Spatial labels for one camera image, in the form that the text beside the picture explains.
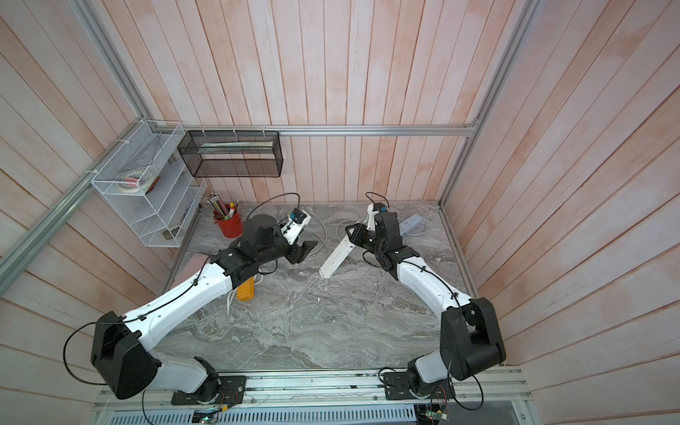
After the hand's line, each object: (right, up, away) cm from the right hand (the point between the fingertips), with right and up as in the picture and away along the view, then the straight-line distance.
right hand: (346, 227), depth 85 cm
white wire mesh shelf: (-56, +4, -7) cm, 57 cm away
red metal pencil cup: (-47, 0, +25) cm, 53 cm away
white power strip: (-3, -10, -1) cm, 10 cm away
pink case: (-58, -14, +12) cm, 61 cm away
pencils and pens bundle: (-50, +11, +13) cm, 52 cm away
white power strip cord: (-8, -2, +26) cm, 27 cm away
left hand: (-12, -4, -7) cm, 14 cm away
